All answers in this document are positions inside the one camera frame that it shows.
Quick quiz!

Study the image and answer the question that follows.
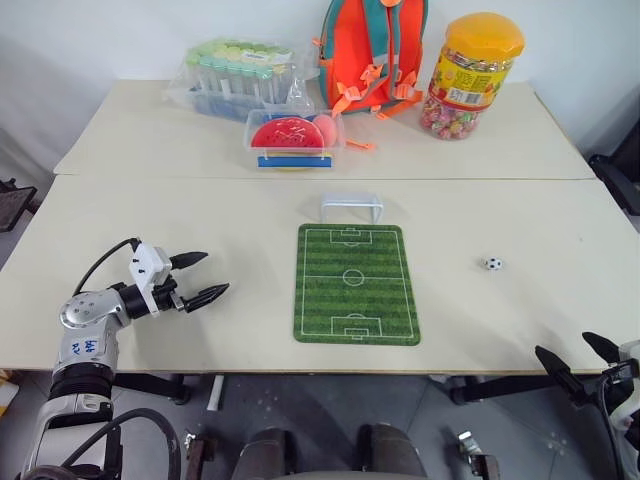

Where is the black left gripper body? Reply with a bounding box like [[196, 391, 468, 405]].
[[151, 277, 188, 313]]

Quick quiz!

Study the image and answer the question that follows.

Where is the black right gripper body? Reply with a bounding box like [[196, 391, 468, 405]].
[[571, 361, 640, 408]]

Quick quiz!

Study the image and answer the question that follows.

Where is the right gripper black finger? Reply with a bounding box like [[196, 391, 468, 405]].
[[581, 331, 622, 365], [534, 344, 585, 399]]

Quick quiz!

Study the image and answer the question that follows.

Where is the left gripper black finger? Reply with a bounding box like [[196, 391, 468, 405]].
[[168, 251, 209, 272], [180, 282, 232, 315]]

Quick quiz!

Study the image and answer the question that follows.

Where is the green soccer field mat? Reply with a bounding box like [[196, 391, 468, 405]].
[[292, 222, 423, 347]]

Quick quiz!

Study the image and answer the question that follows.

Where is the black table base bar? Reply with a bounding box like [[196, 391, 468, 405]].
[[446, 373, 569, 407], [110, 371, 192, 407]]

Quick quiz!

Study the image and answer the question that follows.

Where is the white table leg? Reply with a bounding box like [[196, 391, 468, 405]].
[[206, 374, 227, 412]]

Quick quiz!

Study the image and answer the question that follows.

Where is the metal caster wheel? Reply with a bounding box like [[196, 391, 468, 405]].
[[183, 430, 217, 477], [456, 430, 502, 480]]

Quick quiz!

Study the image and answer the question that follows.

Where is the blue strip label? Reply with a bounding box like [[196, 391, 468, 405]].
[[256, 154, 335, 171]]

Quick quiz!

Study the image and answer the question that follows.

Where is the clear plastic box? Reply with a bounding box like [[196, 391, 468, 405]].
[[242, 108, 347, 174]]

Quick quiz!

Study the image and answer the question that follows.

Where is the red watermelon slice toy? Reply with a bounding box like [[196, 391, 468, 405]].
[[250, 115, 326, 150]]

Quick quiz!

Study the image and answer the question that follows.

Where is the dark rounded shape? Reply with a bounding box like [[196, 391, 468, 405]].
[[358, 422, 427, 477], [238, 426, 297, 477]]

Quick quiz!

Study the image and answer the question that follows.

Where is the small white toy goal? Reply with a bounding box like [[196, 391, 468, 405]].
[[319, 191, 386, 224]]

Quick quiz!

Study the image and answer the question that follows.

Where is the black chair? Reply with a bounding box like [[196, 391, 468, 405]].
[[586, 113, 640, 217]]

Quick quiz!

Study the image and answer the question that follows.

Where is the black crate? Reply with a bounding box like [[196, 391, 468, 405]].
[[0, 176, 39, 234]]

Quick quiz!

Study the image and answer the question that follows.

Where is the plastic bag of test tubes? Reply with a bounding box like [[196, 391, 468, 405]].
[[164, 36, 322, 122]]

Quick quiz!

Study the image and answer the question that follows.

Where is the pink peach toy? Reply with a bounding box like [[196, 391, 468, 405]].
[[312, 113, 344, 147]]

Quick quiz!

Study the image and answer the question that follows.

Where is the orange teal backpack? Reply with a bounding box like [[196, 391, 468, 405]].
[[311, 0, 432, 152]]

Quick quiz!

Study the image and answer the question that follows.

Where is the candy jar with yellow lid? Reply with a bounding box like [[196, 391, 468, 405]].
[[418, 11, 527, 143]]

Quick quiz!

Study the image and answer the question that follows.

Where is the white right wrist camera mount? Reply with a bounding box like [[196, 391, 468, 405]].
[[606, 338, 640, 437]]

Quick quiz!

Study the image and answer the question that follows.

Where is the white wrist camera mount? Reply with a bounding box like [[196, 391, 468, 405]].
[[128, 243, 174, 319], [606, 338, 640, 437]]

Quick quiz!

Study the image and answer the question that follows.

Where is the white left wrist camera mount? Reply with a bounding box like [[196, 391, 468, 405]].
[[128, 243, 174, 319]]

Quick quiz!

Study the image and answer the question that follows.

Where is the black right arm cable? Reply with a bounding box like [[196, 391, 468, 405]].
[[598, 382, 629, 480]]

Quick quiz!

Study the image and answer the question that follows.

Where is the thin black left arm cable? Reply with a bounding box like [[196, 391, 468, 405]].
[[71, 237, 142, 297]]

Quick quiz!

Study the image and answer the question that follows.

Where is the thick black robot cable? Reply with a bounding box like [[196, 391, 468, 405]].
[[63, 407, 183, 480]]

